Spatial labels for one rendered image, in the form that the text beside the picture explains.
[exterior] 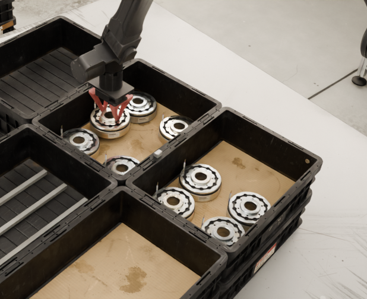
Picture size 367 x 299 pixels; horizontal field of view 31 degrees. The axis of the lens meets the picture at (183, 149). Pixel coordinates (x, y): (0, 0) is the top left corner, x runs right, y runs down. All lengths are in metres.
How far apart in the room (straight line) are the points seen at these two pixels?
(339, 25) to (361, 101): 0.73
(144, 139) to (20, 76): 0.43
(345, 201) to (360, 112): 1.59
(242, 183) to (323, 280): 0.31
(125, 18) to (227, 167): 0.49
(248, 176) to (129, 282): 0.45
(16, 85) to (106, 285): 0.73
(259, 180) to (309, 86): 1.87
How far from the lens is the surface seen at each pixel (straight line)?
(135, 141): 1.75
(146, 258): 1.48
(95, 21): 2.46
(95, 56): 1.57
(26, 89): 1.92
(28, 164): 1.68
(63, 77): 1.96
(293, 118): 2.12
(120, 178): 1.50
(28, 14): 3.85
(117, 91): 1.65
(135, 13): 1.44
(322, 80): 3.59
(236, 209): 1.57
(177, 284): 1.45
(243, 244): 1.41
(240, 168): 1.71
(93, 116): 1.74
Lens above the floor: 1.98
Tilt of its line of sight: 42 degrees down
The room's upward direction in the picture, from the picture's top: 8 degrees clockwise
